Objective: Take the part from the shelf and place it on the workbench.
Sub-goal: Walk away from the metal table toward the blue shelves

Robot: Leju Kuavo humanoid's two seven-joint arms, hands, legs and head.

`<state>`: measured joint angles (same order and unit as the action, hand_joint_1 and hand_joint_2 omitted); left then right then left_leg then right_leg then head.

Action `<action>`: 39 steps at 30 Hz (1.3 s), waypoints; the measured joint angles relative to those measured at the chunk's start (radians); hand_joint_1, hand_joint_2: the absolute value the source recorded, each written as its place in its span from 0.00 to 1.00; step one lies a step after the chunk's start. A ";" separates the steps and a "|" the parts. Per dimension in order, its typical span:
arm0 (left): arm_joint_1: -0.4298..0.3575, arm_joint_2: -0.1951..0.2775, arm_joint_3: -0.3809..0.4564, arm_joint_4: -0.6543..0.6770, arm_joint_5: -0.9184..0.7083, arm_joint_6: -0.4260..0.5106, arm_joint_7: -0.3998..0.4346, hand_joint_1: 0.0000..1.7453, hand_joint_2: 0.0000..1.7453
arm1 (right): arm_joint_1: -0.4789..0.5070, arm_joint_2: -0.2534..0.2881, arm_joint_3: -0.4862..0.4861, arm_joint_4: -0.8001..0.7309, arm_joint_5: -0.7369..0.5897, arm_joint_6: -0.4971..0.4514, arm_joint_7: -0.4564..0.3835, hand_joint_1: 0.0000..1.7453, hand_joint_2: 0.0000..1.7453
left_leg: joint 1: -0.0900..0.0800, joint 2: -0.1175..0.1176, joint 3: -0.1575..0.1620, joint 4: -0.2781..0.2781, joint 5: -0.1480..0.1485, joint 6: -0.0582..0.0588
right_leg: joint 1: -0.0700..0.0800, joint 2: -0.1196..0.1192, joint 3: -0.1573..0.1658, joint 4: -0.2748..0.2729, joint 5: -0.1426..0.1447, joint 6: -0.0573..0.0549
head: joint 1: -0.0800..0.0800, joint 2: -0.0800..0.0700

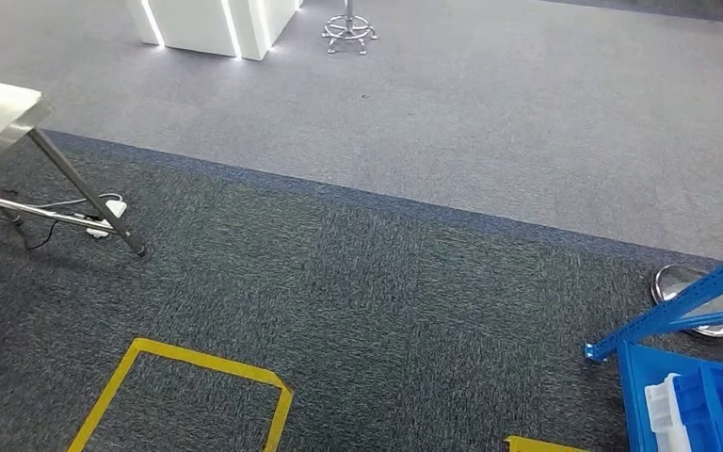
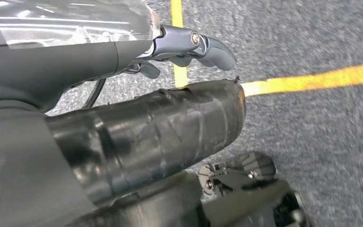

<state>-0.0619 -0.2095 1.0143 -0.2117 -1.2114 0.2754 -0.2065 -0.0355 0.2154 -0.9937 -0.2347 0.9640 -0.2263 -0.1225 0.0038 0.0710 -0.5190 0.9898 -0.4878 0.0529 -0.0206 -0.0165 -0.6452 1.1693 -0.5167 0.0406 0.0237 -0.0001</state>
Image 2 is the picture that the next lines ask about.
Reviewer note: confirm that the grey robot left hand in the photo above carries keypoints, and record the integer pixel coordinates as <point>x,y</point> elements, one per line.
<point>59,59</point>

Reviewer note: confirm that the yellow floor tape square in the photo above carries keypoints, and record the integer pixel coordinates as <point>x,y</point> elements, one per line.
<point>310,81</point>

